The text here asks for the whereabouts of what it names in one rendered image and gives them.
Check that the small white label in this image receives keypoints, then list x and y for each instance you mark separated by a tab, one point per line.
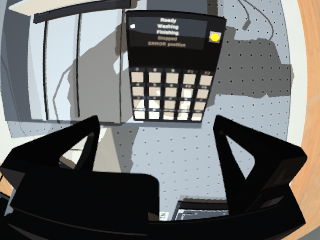
163	215

